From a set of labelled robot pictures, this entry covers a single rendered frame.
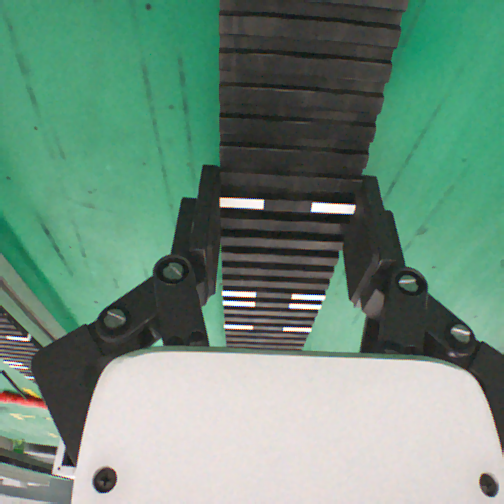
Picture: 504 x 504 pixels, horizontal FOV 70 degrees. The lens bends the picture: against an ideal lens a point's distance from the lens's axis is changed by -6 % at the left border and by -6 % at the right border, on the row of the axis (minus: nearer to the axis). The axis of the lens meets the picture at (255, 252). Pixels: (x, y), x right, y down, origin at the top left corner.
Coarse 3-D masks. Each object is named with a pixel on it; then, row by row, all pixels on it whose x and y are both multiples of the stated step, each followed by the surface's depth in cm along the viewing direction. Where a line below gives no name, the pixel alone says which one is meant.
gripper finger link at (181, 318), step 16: (176, 256) 12; (160, 272) 11; (176, 272) 11; (192, 272) 11; (160, 288) 11; (176, 288) 11; (192, 288) 11; (160, 304) 11; (176, 304) 11; (192, 304) 11; (160, 320) 10; (176, 320) 10; (192, 320) 10; (176, 336) 10; (192, 336) 10
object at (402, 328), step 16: (400, 272) 12; (416, 272) 12; (400, 288) 11; (416, 288) 11; (384, 304) 11; (400, 304) 11; (416, 304) 11; (368, 320) 13; (384, 320) 11; (400, 320) 11; (416, 320) 11; (368, 336) 13; (384, 336) 10; (400, 336) 10; (416, 336) 10; (368, 352) 12; (384, 352) 10; (400, 352) 10; (416, 352) 10
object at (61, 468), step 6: (60, 438) 75; (60, 444) 74; (60, 450) 73; (66, 450) 74; (60, 456) 72; (66, 456) 74; (60, 462) 72; (66, 462) 74; (72, 462) 74; (54, 468) 71; (60, 468) 71; (66, 468) 71; (72, 468) 71; (54, 474) 71; (60, 474) 70; (66, 474) 71; (72, 474) 71
